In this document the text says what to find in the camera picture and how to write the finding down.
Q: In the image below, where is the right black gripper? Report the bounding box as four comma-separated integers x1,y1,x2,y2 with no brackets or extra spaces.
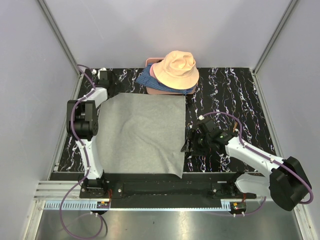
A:
180,128,211,157

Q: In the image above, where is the grey cloth napkin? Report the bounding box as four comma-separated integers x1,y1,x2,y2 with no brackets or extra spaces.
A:
96,93,186,178

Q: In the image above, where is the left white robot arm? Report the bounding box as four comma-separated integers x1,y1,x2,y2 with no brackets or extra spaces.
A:
66,68,114,198

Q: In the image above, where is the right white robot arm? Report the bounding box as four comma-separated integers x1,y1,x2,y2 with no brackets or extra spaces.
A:
180,117,313,211

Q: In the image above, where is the blue patterned cloth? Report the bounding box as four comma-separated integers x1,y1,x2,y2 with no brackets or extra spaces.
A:
136,64,194,95

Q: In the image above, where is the pink plastic tray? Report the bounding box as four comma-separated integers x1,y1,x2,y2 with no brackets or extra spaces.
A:
145,57,198,96

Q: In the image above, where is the copper utensil on table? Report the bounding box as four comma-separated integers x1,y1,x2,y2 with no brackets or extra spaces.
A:
232,122,240,133

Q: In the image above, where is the peach bucket hat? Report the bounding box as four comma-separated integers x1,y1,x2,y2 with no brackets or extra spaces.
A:
151,50,200,90

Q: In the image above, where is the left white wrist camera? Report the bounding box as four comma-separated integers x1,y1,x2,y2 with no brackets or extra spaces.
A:
91,67,107,79

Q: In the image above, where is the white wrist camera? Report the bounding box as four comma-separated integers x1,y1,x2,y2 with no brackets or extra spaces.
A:
91,67,107,79
198,115,205,121

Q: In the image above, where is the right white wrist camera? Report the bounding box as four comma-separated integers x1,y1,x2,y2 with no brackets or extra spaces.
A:
198,115,205,121

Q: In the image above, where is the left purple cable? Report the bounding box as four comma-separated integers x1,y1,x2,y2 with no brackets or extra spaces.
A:
58,64,108,238

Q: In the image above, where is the purple cable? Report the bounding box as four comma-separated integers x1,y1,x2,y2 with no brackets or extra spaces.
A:
199,110,315,216
58,64,108,238

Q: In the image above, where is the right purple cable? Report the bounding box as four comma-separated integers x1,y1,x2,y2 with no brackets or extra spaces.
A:
199,110,315,216

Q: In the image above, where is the white slotted cable duct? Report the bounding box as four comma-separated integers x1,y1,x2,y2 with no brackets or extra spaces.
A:
44,200,111,211

